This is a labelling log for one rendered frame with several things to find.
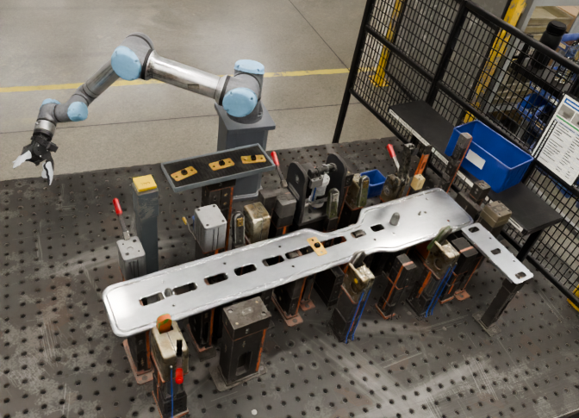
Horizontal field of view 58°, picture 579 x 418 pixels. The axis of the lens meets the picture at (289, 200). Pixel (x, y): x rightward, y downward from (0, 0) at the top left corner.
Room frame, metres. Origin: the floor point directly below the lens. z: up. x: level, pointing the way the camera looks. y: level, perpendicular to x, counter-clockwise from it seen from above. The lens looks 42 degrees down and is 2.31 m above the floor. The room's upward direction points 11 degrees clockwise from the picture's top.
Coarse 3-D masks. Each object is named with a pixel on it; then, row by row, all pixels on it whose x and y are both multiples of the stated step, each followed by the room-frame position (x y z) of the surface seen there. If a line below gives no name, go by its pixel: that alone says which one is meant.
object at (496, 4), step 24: (408, 0) 4.38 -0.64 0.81; (432, 0) 4.12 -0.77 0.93; (480, 0) 3.69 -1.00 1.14; (504, 0) 3.51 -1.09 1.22; (408, 24) 4.29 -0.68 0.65; (432, 24) 4.04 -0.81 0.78; (480, 24) 3.62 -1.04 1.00; (384, 48) 4.46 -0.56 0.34; (408, 48) 4.21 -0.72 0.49; (456, 48) 3.74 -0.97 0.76; (480, 48) 3.54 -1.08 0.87; (504, 48) 3.39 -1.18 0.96; (384, 72) 4.45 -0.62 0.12; (408, 72) 4.13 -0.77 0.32; (456, 72) 3.67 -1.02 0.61; (480, 72) 3.45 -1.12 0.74; (408, 96) 4.03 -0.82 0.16; (456, 120) 3.51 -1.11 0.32
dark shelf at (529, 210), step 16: (400, 112) 2.22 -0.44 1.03; (416, 112) 2.25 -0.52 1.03; (432, 112) 2.28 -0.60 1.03; (416, 128) 2.10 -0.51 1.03; (432, 128) 2.13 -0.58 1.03; (448, 128) 2.16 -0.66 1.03; (448, 160) 1.90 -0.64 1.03; (464, 176) 1.82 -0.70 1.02; (512, 192) 1.76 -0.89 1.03; (528, 192) 1.78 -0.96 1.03; (512, 208) 1.66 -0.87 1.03; (528, 208) 1.68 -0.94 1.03; (544, 208) 1.70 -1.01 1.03; (512, 224) 1.59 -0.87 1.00; (528, 224) 1.58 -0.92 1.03; (544, 224) 1.60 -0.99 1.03
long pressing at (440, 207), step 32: (384, 224) 1.45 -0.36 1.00; (416, 224) 1.49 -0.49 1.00; (448, 224) 1.52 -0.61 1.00; (224, 256) 1.15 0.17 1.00; (256, 256) 1.17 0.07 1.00; (320, 256) 1.23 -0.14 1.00; (128, 288) 0.95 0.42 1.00; (160, 288) 0.97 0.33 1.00; (224, 288) 1.02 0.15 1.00; (256, 288) 1.05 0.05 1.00; (128, 320) 0.84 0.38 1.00
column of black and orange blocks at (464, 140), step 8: (464, 136) 1.84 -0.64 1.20; (456, 144) 1.86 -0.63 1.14; (464, 144) 1.83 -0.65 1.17; (456, 152) 1.85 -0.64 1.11; (464, 152) 1.84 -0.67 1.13; (456, 160) 1.84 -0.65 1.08; (448, 168) 1.85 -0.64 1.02; (456, 168) 1.84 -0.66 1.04; (448, 176) 1.84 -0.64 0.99; (440, 184) 1.85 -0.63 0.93; (448, 184) 1.84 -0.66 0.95
